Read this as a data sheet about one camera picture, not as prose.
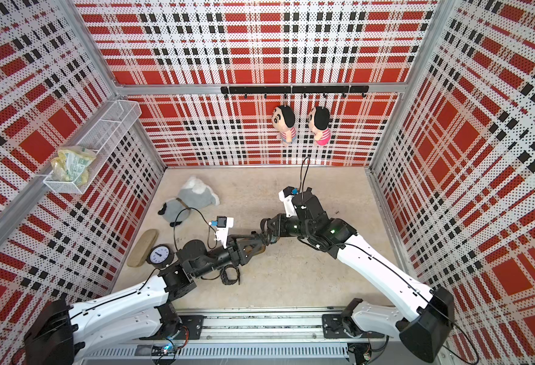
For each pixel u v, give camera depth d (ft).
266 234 2.22
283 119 2.98
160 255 2.88
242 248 2.02
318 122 3.09
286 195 2.14
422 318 1.23
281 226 2.02
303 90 2.92
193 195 3.23
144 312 1.98
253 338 2.39
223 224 2.12
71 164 2.06
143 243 3.00
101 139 2.63
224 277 2.64
